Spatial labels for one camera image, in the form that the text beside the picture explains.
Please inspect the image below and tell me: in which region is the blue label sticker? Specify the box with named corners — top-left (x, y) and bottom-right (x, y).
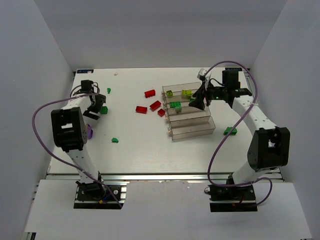
top-left (76, 69), bottom-right (94, 74)
top-left (225, 67), bottom-right (243, 72)

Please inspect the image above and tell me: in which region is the red lego brick left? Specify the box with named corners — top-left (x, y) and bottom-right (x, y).
top-left (135, 106), bottom-right (148, 114)

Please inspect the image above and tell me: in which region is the small green lego front left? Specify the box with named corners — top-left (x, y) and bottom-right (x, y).
top-left (111, 137), bottom-right (119, 143)

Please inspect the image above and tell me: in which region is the clear bin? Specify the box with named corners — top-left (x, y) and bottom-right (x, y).
top-left (162, 82), bottom-right (201, 102)
top-left (162, 91), bottom-right (201, 115)
top-left (167, 116), bottom-right (216, 141)
top-left (164, 102), bottom-right (211, 123)

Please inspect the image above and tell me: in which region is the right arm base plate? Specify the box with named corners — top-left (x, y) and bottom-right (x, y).
top-left (204, 185), bottom-right (258, 213)

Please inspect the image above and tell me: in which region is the clear bin farthest back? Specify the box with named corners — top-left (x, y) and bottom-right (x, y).
top-left (162, 82), bottom-right (201, 102)

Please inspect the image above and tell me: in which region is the lime green long lego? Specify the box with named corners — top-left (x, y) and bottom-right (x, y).
top-left (181, 89), bottom-right (193, 99)

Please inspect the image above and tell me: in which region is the green lego with slope right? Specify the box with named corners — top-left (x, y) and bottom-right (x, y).
top-left (223, 127), bottom-right (238, 136)

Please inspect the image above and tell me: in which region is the blue label sticker left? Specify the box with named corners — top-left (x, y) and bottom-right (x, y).
top-left (76, 69), bottom-right (94, 74)

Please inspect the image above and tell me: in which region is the green eight-stud lego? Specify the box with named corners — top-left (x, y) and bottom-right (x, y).
top-left (169, 101), bottom-right (182, 109)

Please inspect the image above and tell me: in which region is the purple lego piece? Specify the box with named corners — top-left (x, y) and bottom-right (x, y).
top-left (85, 124), bottom-right (93, 140)

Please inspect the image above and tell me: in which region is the aluminium table edge rail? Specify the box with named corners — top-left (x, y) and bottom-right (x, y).
top-left (45, 170), bottom-right (283, 181)

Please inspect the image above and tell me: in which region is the green tall lego block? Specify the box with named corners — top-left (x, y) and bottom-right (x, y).
top-left (100, 106), bottom-right (108, 115)

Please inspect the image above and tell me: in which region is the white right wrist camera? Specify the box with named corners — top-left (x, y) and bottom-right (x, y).
top-left (197, 68), bottom-right (211, 83)

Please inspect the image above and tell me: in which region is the lime green square lego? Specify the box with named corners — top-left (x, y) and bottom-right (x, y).
top-left (166, 90), bottom-right (173, 98)

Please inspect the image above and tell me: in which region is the red small square lego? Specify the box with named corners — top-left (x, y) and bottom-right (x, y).
top-left (157, 108), bottom-right (166, 117)

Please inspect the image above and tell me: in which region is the clear bin nearest front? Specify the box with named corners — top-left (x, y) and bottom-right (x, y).
top-left (167, 116), bottom-right (216, 141)

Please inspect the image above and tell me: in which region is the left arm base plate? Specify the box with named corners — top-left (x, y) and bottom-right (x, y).
top-left (73, 181), bottom-right (125, 210)

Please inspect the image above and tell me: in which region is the blue label sticker right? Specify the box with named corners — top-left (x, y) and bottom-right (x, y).
top-left (225, 67), bottom-right (243, 72)

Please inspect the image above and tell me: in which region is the red long lego brick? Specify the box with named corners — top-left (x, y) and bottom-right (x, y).
top-left (149, 100), bottom-right (162, 111)

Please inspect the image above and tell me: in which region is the red lego brick far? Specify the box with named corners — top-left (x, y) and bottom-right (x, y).
top-left (144, 89), bottom-right (156, 98)

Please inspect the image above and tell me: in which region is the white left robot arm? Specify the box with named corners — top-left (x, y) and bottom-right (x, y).
top-left (51, 79), bottom-right (107, 199)

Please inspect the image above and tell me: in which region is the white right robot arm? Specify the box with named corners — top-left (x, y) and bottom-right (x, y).
top-left (84, 70), bottom-right (290, 184)

